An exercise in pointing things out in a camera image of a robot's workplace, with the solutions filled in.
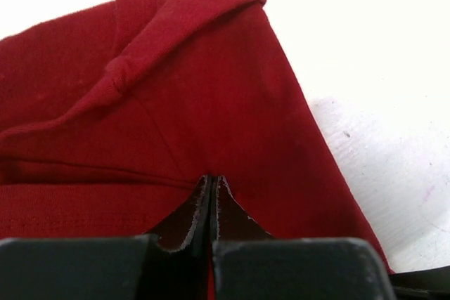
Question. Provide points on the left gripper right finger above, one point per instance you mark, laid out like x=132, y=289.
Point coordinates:
x=228, y=220

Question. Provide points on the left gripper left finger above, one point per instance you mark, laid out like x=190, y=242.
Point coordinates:
x=186, y=228

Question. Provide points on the dark red t-shirt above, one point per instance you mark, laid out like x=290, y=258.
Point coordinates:
x=109, y=116

